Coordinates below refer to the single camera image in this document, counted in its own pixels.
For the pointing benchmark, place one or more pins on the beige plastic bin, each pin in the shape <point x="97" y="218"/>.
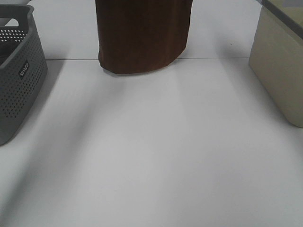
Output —
<point x="277" y="55"/>

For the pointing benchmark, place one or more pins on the grey perforated plastic basket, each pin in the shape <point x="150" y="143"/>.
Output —
<point x="23" y="68"/>

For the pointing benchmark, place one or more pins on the brown microfibre towel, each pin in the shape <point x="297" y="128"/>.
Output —
<point x="138" y="36"/>

